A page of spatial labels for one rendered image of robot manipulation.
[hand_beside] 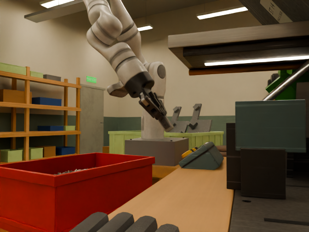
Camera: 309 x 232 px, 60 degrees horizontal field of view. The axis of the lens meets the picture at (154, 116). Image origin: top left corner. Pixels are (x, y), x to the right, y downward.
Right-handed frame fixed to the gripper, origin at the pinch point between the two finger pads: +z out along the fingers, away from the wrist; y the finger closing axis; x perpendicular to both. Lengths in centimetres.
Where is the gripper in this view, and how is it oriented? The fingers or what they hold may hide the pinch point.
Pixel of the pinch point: (166, 124)
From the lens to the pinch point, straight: 68.2
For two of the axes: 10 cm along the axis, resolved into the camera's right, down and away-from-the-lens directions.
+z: 5.4, 8.1, -2.0
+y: 3.2, 0.3, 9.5
